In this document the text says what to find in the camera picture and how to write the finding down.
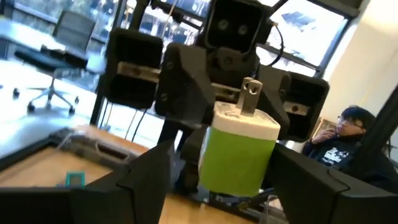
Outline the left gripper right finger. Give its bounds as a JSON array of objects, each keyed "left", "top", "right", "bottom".
[{"left": 270, "top": 142, "right": 398, "bottom": 224}]

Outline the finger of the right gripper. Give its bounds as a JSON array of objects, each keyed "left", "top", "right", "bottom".
[
  {"left": 256, "top": 65, "right": 292, "bottom": 141},
  {"left": 154, "top": 42, "right": 216, "bottom": 126}
]

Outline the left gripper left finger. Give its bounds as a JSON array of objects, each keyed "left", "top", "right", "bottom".
[{"left": 0, "top": 139, "right": 175, "bottom": 224}]

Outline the teal small case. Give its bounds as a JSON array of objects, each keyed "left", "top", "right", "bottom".
[{"left": 64, "top": 170, "right": 86, "bottom": 188}]

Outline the green and white wall charger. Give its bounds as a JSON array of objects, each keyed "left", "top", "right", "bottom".
[{"left": 198, "top": 77, "right": 282, "bottom": 197}]

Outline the person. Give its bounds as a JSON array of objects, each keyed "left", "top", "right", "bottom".
[{"left": 302, "top": 105, "right": 398, "bottom": 194}]

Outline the clear plastic bin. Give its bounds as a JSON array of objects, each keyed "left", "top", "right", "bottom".
[{"left": 55, "top": 129, "right": 141, "bottom": 189}]

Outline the grey desk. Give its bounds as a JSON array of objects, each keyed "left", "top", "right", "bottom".
[{"left": 0, "top": 17, "right": 108, "bottom": 71}]

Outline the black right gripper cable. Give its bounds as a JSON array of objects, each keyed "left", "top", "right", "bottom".
[{"left": 267, "top": 20, "right": 285, "bottom": 68}]

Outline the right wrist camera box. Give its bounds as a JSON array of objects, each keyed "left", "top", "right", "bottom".
[{"left": 202, "top": 0, "right": 275, "bottom": 60}]

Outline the black aluminium table frame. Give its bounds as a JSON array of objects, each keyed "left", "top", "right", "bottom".
[{"left": 0, "top": 126, "right": 280, "bottom": 223}]

